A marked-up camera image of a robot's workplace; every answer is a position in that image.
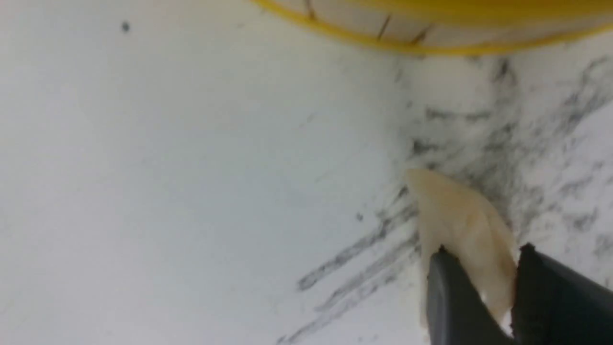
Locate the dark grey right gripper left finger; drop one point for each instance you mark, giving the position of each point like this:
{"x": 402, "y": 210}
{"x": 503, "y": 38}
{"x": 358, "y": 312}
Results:
{"x": 455, "y": 313}

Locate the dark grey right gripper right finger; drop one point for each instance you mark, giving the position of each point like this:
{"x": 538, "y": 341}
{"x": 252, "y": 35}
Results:
{"x": 555, "y": 305}

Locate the white dumpling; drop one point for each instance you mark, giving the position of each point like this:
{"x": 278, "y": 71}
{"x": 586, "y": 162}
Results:
{"x": 468, "y": 226}

